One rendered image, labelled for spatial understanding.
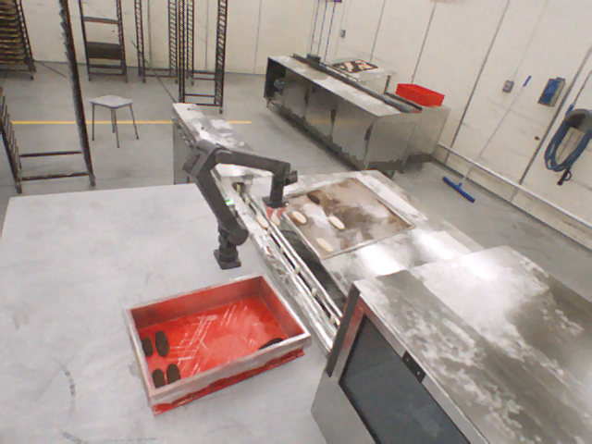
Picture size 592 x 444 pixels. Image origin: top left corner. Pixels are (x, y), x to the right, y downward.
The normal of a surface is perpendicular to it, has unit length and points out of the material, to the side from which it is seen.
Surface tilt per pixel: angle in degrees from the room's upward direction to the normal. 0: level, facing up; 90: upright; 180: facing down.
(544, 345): 0
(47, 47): 90
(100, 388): 0
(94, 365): 0
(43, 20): 90
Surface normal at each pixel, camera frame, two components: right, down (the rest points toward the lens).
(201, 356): 0.15, -0.83
